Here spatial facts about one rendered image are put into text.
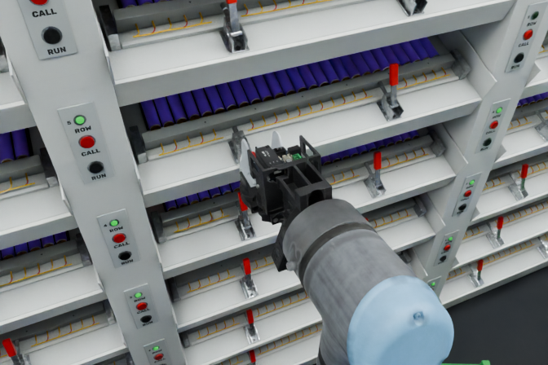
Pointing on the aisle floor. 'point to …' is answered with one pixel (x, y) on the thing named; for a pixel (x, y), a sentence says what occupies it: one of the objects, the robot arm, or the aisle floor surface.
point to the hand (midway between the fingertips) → (254, 158)
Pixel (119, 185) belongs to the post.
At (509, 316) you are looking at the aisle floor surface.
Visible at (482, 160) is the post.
